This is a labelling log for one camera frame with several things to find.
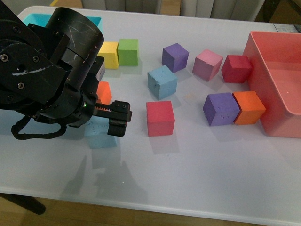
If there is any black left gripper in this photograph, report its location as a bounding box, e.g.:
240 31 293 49
35 77 132 137

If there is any light blue foam cube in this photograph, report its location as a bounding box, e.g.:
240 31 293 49
147 65 178 100
84 116 117 149

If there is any orange foam cube left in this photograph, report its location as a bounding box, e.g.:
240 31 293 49
96 81 112 105

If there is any orange foam cube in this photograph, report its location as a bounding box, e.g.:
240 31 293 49
96 81 112 105
232 91 266 125

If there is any red foam cube near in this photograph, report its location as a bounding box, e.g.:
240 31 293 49
146 101 175 137

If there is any yellow foam cube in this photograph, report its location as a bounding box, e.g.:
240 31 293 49
97 41 119 69

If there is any green foam cube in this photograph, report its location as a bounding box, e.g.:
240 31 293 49
117 39 139 66

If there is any purple foam cube far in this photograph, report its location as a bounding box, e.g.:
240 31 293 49
161 43 189 73

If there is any purple foam cube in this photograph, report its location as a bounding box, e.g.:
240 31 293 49
161 43 189 73
203 92 240 126

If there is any pink foam cube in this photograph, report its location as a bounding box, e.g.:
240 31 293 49
192 49 223 81

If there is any purple foam cube near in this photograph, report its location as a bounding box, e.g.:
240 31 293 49
203 92 240 126

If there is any grey chair left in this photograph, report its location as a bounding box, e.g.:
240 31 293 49
82 0 162 14

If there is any grey chair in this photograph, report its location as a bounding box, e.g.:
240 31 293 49
82 0 162 14
181 0 264 21

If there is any teal plastic bin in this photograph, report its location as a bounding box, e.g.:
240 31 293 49
22 13 104 36

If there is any dark red foam cube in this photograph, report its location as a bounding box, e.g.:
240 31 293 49
221 55 253 83

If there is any orange foam cube right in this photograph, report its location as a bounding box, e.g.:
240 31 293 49
232 91 266 125

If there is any grey chair right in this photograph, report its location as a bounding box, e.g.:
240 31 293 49
181 0 264 21

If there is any pink plastic bin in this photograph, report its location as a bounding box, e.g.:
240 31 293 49
243 31 301 138

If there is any table label sticker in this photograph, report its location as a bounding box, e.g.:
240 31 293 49
273 24 301 33

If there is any black cable loop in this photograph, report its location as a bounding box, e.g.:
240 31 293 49
11 115 68 140

